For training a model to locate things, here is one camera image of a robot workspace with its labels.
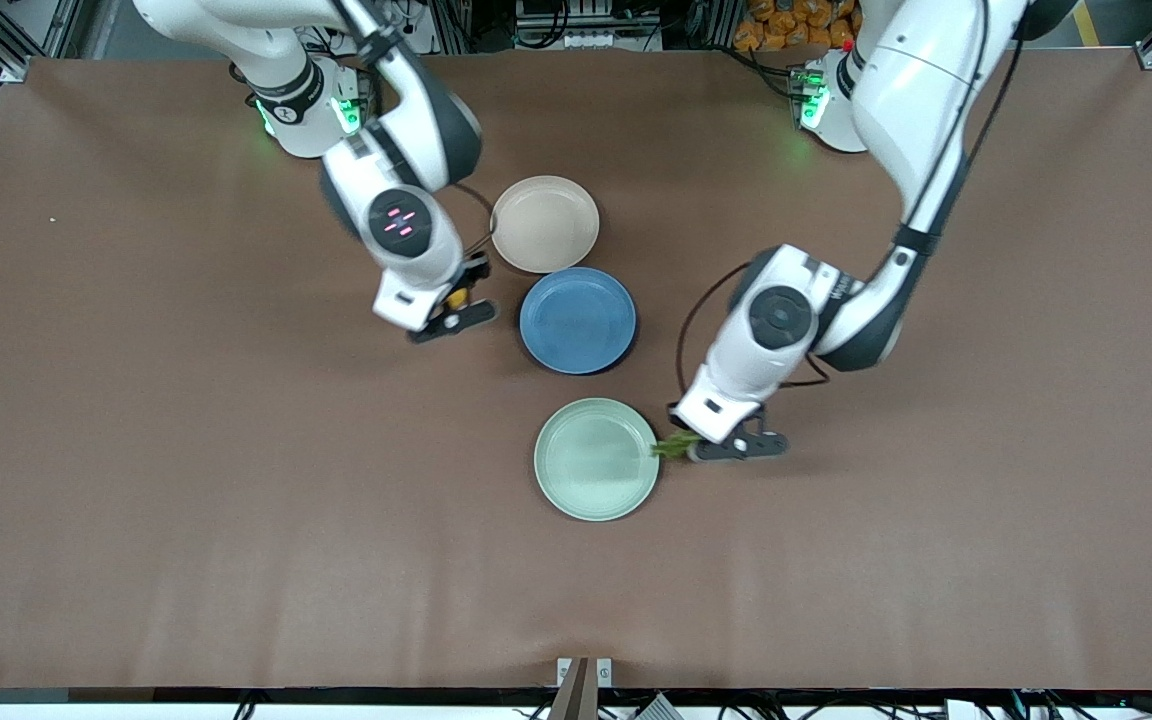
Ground blue round plate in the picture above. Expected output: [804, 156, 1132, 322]
[519, 267, 638, 376]

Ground pale beige round plate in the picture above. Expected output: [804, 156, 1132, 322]
[490, 175, 601, 274]

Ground pale green round plate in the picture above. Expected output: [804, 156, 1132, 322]
[534, 397, 660, 523]

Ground white power strip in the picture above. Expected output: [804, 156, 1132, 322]
[564, 28, 639, 51]

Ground brown table cover mat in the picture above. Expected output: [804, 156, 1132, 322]
[0, 48, 1152, 691]

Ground pile of orange items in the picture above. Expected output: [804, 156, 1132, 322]
[733, 0, 857, 51]

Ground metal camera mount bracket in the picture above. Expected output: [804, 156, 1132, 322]
[556, 657, 613, 720]

